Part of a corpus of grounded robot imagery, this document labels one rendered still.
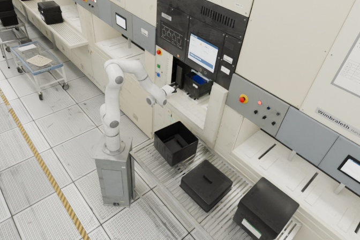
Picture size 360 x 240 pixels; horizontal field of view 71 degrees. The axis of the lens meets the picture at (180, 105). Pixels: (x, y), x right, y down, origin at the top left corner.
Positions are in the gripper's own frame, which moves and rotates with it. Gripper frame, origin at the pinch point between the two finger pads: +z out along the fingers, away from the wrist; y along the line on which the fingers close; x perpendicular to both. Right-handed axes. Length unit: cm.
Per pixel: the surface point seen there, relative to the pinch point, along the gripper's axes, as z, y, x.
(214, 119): -3.0, 46.1, -7.5
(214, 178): -32, 71, -33
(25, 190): -123, -85, -119
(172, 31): 9.6, -15.8, 42.4
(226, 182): -28, 81, -33
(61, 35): 14, -224, -38
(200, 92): 28.9, 9.8, -16.4
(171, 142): -21, 20, -42
